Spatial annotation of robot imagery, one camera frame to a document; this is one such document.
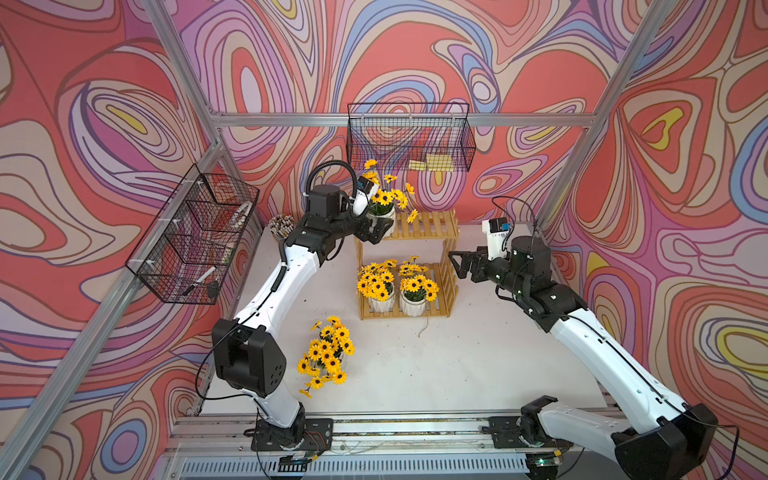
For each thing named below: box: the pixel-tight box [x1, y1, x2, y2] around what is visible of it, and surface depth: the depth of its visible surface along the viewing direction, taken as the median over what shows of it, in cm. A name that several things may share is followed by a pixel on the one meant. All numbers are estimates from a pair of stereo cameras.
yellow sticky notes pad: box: [408, 153, 455, 172], surface depth 86 cm
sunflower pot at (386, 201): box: [362, 159, 418, 238], surface depth 74 cm
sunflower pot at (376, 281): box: [357, 259, 398, 312], surface depth 84 cm
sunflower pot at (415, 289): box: [398, 255, 440, 317], surface depth 86 cm
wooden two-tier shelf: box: [355, 209, 460, 320], surface depth 86 cm
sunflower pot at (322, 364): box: [296, 316, 356, 399], surface depth 74 cm
